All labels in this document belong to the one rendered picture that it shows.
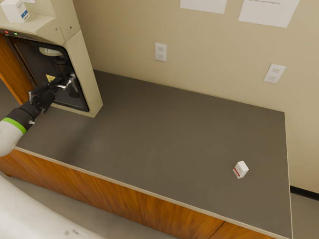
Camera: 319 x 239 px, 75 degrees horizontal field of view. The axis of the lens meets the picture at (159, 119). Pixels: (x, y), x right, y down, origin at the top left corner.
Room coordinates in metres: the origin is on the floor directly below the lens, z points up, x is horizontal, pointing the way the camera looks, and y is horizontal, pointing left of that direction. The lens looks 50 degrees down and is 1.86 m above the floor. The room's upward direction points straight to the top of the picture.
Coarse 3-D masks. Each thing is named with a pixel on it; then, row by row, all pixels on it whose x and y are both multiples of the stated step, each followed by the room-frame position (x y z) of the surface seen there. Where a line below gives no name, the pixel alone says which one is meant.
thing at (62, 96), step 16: (16, 48) 0.85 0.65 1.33; (32, 48) 0.82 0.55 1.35; (48, 48) 0.79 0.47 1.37; (64, 48) 0.77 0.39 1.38; (32, 64) 0.83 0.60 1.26; (48, 64) 0.80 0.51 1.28; (64, 64) 0.77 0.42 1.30; (64, 80) 0.78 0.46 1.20; (64, 96) 0.80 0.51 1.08; (80, 96) 0.76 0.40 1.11
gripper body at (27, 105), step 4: (28, 100) 0.61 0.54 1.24; (32, 100) 0.61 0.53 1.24; (36, 100) 0.63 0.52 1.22; (24, 104) 0.59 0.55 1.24; (28, 104) 0.59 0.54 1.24; (32, 104) 0.60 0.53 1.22; (36, 104) 0.62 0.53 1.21; (40, 104) 0.63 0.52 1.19; (20, 108) 0.57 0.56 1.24; (24, 108) 0.57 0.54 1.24; (28, 108) 0.57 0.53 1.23; (32, 108) 0.58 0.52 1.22; (36, 108) 0.59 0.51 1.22; (28, 112) 0.56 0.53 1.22; (32, 112) 0.57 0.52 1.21; (36, 112) 0.58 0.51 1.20; (32, 116) 0.56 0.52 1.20; (36, 116) 0.57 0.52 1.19
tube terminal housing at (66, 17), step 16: (0, 0) 0.84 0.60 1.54; (48, 0) 0.77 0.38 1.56; (64, 0) 0.83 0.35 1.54; (64, 16) 0.80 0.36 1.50; (64, 32) 0.78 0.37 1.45; (80, 32) 0.86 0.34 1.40; (80, 48) 0.83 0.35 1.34; (80, 64) 0.80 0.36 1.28; (80, 80) 0.77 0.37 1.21; (96, 96) 0.84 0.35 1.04; (80, 112) 0.79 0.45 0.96; (96, 112) 0.80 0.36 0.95
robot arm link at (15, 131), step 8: (8, 120) 0.50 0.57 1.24; (0, 128) 0.46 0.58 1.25; (8, 128) 0.47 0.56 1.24; (16, 128) 0.48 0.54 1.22; (24, 128) 0.50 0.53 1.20; (0, 136) 0.43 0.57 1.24; (8, 136) 0.44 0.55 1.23; (16, 136) 0.45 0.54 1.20; (0, 144) 0.40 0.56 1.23; (8, 144) 0.41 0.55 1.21; (16, 144) 0.44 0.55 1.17; (0, 152) 0.38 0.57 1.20; (8, 152) 0.40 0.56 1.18
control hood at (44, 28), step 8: (0, 8) 0.84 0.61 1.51; (0, 16) 0.77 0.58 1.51; (32, 16) 0.77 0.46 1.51; (40, 16) 0.77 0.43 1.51; (48, 16) 0.77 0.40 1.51; (0, 24) 0.71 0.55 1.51; (8, 24) 0.71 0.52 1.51; (16, 24) 0.71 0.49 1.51; (24, 24) 0.71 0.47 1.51; (32, 24) 0.71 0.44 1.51; (40, 24) 0.71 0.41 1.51; (48, 24) 0.72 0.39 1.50; (56, 24) 0.76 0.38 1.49; (16, 32) 0.71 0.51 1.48; (24, 32) 0.68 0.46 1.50; (32, 32) 0.66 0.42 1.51; (40, 32) 0.68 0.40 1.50; (48, 32) 0.71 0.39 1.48; (56, 32) 0.74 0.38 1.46; (40, 40) 0.76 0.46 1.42; (48, 40) 0.70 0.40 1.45; (56, 40) 0.73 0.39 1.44; (64, 40) 0.76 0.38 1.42
